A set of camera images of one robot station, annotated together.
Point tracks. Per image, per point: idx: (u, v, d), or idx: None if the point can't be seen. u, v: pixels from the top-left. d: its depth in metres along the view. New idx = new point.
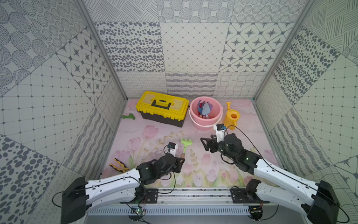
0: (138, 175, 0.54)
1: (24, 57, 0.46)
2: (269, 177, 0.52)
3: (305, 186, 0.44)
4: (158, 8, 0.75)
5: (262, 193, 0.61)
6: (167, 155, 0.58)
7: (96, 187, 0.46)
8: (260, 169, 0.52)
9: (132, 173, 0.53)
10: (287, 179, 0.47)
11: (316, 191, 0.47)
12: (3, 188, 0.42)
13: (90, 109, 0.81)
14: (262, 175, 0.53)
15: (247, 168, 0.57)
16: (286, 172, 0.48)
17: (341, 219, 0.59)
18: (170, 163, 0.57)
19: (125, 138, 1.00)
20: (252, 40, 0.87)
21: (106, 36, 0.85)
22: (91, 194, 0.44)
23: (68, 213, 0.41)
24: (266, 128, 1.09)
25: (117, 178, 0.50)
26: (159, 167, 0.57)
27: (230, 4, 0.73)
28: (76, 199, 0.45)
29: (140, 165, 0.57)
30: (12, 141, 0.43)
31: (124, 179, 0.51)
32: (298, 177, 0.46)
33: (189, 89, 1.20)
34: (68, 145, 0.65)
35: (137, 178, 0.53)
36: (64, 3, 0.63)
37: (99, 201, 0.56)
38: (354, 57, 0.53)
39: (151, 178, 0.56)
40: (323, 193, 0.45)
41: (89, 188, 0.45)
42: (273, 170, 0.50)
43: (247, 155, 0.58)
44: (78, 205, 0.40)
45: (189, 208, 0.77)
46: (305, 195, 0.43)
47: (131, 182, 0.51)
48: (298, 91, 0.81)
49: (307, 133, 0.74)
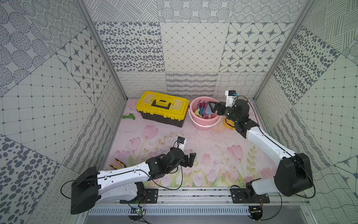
0: (148, 169, 0.53)
1: (24, 57, 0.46)
2: (255, 138, 0.57)
3: (282, 150, 0.47)
4: (158, 8, 0.75)
5: (256, 186, 0.63)
6: (175, 150, 0.57)
7: (107, 178, 0.45)
8: (251, 130, 0.58)
9: (141, 166, 0.53)
10: (270, 146, 0.50)
11: (291, 156, 0.45)
12: (3, 188, 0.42)
13: (90, 109, 0.81)
14: (251, 136, 0.58)
15: (243, 130, 0.62)
16: (272, 139, 0.52)
17: (341, 220, 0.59)
18: (179, 158, 0.56)
19: (126, 138, 1.00)
20: (252, 40, 0.87)
21: (106, 36, 0.85)
22: (102, 185, 0.43)
23: (79, 203, 0.40)
24: (266, 128, 1.09)
25: (127, 170, 0.50)
26: (167, 162, 0.57)
27: (230, 5, 0.73)
28: (87, 190, 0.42)
29: (148, 159, 0.57)
30: (12, 141, 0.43)
31: (134, 171, 0.50)
32: (282, 144, 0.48)
33: (189, 89, 1.20)
34: (68, 145, 0.65)
35: (147, 171, 0.52)
36: (64, 3, 0.63)
37: (106, 194, 0.50)
38: (354, 57, 0.53)
39: (160, 172, 0.55)
40: (298, 162, 0.46)
41: (101, 178, 0.44)
42: (262, 135, 0.55)
43: (248, 121, 0.63)
44: (89, 194, 0.40)
45: (190, 208, 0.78)
46: (277, 157, 0.46)
47: (141, 175, 0.51)
48: (298, 91, 0.81)
49: (307, 133, 0.74)
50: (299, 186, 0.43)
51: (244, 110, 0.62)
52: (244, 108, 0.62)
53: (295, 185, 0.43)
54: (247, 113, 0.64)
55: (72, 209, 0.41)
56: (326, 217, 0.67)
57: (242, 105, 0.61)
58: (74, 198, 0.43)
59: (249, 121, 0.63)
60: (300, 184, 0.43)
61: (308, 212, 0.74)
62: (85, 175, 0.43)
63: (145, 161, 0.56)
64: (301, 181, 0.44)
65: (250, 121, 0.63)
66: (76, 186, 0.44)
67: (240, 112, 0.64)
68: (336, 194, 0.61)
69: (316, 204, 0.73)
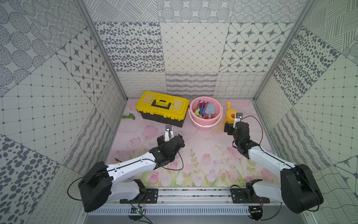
0: (153, 157, 0.55)
1: (24, 57, 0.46)
2: (256, 156, 0.59)
3: (283, 164, 0.48)
4: (158, 8, 0.75)
5: (257, 188, 0.62)
6: (176, 137, 0.61)
7: (117, 170, 0.45)
8: (252, 150, 0.60)
9: (147, 156, 0.55)
10: (270, 159, 0.52)
11: (291, 166, 0.46)
12: (3, 188, 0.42)
13: (90, 109, 0.81)
14: (252, 154, 0.61)
15: (244, 151, 0.65)
16: (273, 154, 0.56)
17: (341, 220, 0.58)
18: (180, 143, 0.61)
19: (126, 138, 1.00)
20: (252, 40, 0.87)
21: (106, 36, 0.85)
22: (114, 176, 0.43)
23: (93, 198, 0.40)
24: (266, 128, 1.09)
25: (133, 161, 0.50)
26: (170, 149, 0.60)
27: (230, 5, 0.73)
28: (99, 184, 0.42)
29: (152, 149, 0.59)
30: (12, 141, 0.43)
31: (142, 161, 0.52)
32: (281, 158, 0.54)
33: (189, 89, 1.20)
34: (68, 145, 0.65)
35: (154, 159, 0.55)
36: (64, 3, 0.63)
37: (115, 191, 0.50)
38: (354, 57, 0.53)
39: (164, 159, 0.58)
40: (300, 175, 0.47)
41: (112, 171, 0.44)
42: (263, 152, 0.56)
43: (250, 142, 0.66)
44: (103, 186, 0.40)
45: (190, 208, 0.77)
46: (278, 168, 0.47)
47: (149, 164, 0.53)
48: (298, 91, 0.81)
49: (307, 133, 0.74)
50: (306, 201, 0.41)
51: (244, 131, 0.66)
52: (244, 130, 0.66)
53: (302, 199, 0.41)
54: (247, 134, 0.68)
55: (86, 206, 0.40)
56: (326, 217, 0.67)
57: (242, 127, 0.66)
58: (86, 195, 0.42)
59: (250, 142, 0.66)
60: (307, 198, 0.42)
61: (308, 213, 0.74)
62: (93, 171, 0.43)
63: (149, 151, 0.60)
64: (307, 195, 0.42)
65: (251, 142, 0.66)
66: (85, 185, 0.43)
67: (241, 133, 0.68)
68: (336, 194, 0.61)
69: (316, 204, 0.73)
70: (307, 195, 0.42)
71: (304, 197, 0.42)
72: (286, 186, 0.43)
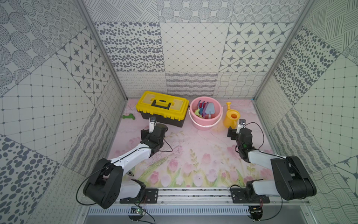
0: (146, 144, 0.61)
1: (24, 57, 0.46)
2: (253, 156, 0.63)
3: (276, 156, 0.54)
4: (158, 8, 0.75)
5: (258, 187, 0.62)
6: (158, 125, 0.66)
7: (121, 160, 0.48)
8: (251, 152, 0.65)
9: (140, 145, 0.59)
10: (264, 154, 0.56)
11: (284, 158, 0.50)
12: (3, 188, 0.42)
13: (90, 109, 0.81)
14: (250, 155, 0.65)
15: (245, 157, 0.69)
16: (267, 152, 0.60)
17: (342, 220, 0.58)
18: (164, 127, 0.69)
19: (126, 138, 1.00)
20: (252, 40, 0.87)
21: (106, 36, 0.85)
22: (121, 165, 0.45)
23: (108, 190, 0.41)
24: (266, 128, 1.09)
25: (131, 151, 0.54)
26: (156, 135, 0.67)
27: (230, 5, 0.73)
28: (109, 177, 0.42)
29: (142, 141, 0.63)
30: (12, 141, 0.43)
31: (139, 150, 0.56)
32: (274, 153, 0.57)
33: (189, 89, 1.20)
34: (68, 145, 0.65)
35: (147, 146, 0.60)
36: (64, 3, 0.63)
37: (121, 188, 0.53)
38: (354, 57, 0.53)
39: (155, 144, 0.64)
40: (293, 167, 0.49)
41: (117, 161, 0.46)
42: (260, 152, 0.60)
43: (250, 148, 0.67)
44: (115, 175, 0.42)
45: (190, 208, 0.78)
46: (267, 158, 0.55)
47: (145, 150, 0.57)
48: (298, 91, 0.81)
49: (307, 133, 0.74)
50: (298, 189, 0.43)
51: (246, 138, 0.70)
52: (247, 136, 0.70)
53: (293, 186, 0.43)
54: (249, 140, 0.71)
55: (103, 201, 0.40)
56: (326, 217, 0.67)
57: (245, 134, 0.70)
58: (100, 191, 0.42)
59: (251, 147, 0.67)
60: (298, 186, 0.43)
61: (308, 212, 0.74)
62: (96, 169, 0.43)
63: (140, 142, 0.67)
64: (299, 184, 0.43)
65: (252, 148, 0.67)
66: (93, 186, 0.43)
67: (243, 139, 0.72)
68: (336, 194, 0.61)
69: (316, 204, 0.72)
70: (298, 184, 0.43)
71: (296, 185, 0.43)
72: (278, 175, 0.46)
